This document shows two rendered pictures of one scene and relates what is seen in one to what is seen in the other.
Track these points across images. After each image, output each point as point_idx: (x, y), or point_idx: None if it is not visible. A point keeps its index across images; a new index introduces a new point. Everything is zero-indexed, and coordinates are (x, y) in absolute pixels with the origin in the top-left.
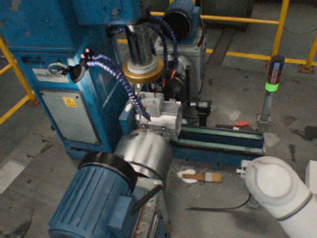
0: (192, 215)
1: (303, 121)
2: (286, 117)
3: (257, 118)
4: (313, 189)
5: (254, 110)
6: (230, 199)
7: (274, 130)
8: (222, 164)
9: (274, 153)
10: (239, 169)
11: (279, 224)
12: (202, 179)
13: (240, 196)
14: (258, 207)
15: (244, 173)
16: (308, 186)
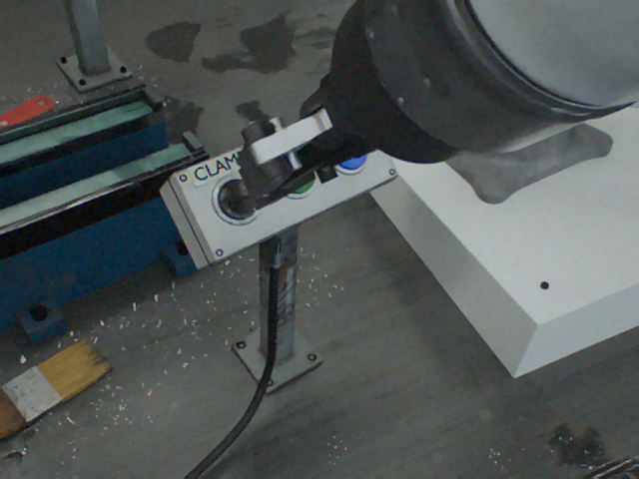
0: None
1: (224, 23)
2: (164, 34)
3: (72, 75)
4: (422, 181)
5: (37, 53)
6: (194, 413)
7: (159, 86)
8: (59, 303)
9: (216, 156)
10: (267, 134)
11: (410, 364)
12: (12, 425)
13: (221, 374)
14: (311, 361)
15: (317, 134)
16: (396, 187)
